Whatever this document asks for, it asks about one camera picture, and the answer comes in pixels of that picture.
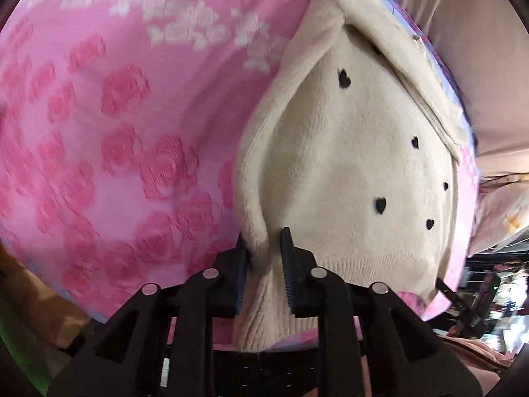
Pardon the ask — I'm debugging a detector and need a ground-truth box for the beige sweater with black hearts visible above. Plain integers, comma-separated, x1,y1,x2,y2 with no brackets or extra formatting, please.
233,0,469,351

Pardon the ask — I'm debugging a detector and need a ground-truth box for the cluttered dark shelf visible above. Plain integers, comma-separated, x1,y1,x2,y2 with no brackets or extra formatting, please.
428,250,528,357

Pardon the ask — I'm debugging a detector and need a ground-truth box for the floral cream pillow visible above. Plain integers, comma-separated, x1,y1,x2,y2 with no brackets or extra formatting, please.
468,174,528,256

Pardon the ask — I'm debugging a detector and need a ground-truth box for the pink floral bed sheet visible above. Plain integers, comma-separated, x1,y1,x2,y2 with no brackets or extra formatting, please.
1,0,478,320

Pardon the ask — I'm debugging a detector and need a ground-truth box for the beige draped curtain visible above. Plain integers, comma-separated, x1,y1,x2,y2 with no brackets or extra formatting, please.
396,0,528,179

